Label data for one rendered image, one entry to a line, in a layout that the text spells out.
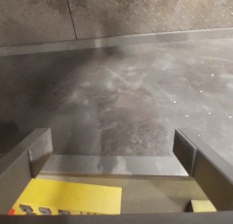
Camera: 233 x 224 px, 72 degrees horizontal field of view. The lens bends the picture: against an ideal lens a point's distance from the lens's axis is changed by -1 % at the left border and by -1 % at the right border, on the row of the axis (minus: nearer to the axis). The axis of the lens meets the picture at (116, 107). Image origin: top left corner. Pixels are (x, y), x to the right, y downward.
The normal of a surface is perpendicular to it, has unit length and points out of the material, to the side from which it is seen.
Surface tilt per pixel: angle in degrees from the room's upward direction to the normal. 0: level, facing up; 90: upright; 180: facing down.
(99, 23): 0
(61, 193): 90
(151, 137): 90
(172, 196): 0
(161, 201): 0
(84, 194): 90
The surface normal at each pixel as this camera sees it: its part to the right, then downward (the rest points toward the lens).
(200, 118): -0.11, -0.79
